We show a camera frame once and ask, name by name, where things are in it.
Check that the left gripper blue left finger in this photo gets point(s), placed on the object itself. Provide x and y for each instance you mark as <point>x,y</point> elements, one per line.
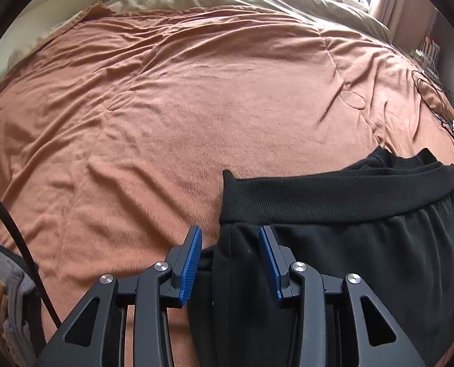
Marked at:
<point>184,261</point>

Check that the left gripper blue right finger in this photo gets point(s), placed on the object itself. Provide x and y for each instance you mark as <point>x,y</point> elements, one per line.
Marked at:
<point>277,261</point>

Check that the black long-sleeve sweatshirt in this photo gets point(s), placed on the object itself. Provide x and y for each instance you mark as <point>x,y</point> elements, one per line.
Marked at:
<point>386,218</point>

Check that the stack of folded clothes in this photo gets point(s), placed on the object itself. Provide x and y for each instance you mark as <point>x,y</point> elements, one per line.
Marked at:
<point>21,333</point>

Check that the orange-brown bed blanket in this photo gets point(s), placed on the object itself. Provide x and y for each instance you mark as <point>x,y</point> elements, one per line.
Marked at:
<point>115,133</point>

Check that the right pink curtain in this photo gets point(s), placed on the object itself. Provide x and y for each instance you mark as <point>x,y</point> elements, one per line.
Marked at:
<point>409,21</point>

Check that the cream leather headboard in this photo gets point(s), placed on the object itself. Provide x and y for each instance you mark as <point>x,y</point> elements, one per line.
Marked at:
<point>37,18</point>

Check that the white wire rack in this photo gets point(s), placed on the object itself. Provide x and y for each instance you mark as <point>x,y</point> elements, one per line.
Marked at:
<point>431,51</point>

